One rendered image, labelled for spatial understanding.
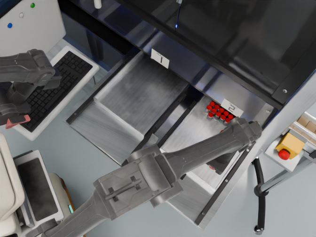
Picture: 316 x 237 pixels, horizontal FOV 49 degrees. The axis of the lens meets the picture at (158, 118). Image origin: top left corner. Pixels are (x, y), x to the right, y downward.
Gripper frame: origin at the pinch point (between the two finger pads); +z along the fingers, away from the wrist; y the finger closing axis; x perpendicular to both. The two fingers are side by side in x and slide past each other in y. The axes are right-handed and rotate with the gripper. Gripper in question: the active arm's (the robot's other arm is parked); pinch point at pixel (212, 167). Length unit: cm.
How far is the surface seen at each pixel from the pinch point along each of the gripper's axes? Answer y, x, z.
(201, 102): 30.2, 18.9, 13.2
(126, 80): 19, 50, 15
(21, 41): -1, 89, 7
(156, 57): 25.9, 42.5, 0.4
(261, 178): 64, -29, 83
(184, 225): 18, -8, 105
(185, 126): 17.4, 17.7, 15.6
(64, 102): -2, 66, 27
